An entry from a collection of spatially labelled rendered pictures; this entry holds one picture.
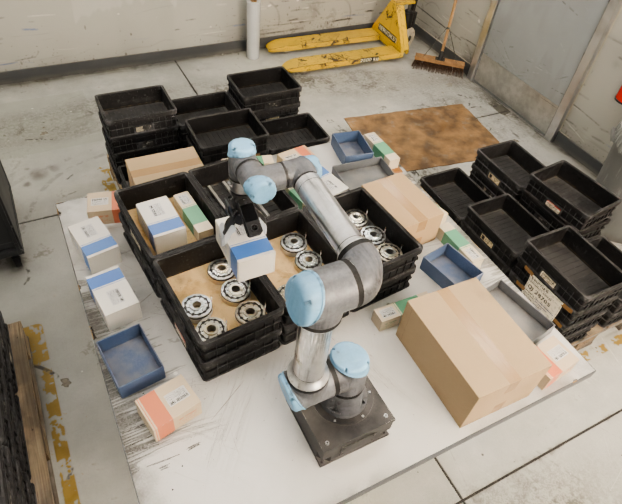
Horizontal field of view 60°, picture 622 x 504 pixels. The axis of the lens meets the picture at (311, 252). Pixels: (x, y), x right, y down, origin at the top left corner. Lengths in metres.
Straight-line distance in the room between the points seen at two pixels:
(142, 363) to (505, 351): 1.20
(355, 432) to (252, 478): 0.33
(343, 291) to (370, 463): 0.75
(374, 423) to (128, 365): 0.83
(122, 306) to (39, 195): 1.88
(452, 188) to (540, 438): 1.52
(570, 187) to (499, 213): 0.44
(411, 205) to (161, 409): 1.28
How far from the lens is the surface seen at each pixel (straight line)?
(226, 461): 1.75
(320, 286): 1.15
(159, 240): 2.01
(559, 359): 2.12
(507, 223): 3.18
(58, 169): 3.92
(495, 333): 1.91
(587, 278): 2.91
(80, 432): 2.66
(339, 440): 1.67
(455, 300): 1.94
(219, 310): 1.87
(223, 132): 3.25
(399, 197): 2.33
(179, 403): 1.75
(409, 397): 1.91
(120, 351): 1.97
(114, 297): 2.00
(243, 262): 1.60
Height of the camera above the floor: 2.31
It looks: 46 degrees down
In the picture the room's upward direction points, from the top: 8 degrees clockwise
